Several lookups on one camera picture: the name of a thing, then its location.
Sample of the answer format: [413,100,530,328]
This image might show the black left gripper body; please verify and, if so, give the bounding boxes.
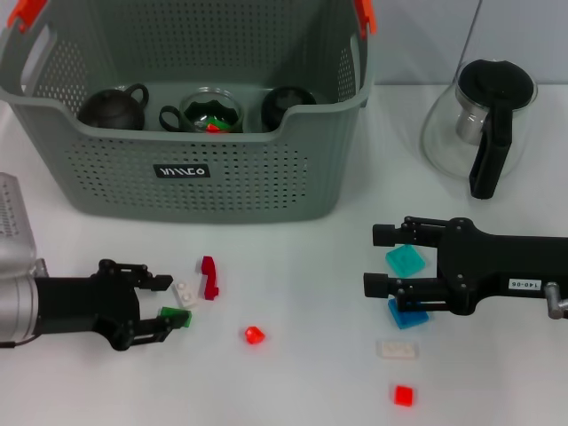
[34,270,142,351]

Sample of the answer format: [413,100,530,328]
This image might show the orange bin handle clip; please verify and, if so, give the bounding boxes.
[354,0,378,36]
[7,0,48,35]

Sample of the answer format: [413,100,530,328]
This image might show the red square toy brick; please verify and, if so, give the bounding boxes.
[389,384,419,407]

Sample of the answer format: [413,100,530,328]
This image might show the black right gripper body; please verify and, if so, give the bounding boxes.
[437,217,568,316]

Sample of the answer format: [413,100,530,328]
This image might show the white toy brick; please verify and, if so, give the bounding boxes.
[375,339,421,363]
[171,282,201,310]

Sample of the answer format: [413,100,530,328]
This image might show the glass teapot black handle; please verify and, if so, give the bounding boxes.
[420,59,539,201]

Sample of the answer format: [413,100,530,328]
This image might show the teal square toy plate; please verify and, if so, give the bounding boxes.
[384,245,427,280]

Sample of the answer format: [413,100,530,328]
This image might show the silver cable connector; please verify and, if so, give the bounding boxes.
[544,281,568,320]

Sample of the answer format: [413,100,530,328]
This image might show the grey perforated storage bin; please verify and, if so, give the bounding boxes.
[0,0,378,225]

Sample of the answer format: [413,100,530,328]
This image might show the dark red curved toy piece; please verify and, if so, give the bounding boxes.
[197,256,220,302]

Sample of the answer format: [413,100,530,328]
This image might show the black clay teapot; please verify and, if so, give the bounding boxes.
[77,83,150,131]

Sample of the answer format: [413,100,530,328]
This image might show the blue square toy plate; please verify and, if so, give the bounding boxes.
[388,297,430,331]

